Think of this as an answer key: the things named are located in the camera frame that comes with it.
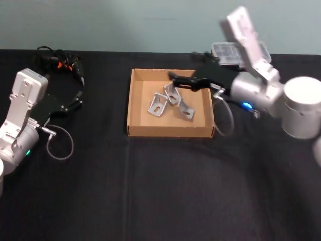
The clear plastic case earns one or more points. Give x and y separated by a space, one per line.
225 52

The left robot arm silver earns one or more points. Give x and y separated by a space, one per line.
20 100

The black table cloth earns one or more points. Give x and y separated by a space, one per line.
160 190

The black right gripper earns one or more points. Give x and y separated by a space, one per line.
218 75

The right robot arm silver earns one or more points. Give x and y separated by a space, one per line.
298 105

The silver metal angle bracket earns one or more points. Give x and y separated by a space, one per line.
186 113
171 96
156 106

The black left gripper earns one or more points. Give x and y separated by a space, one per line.
47 109

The shallow brown cardboard tray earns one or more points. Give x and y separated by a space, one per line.
170 120

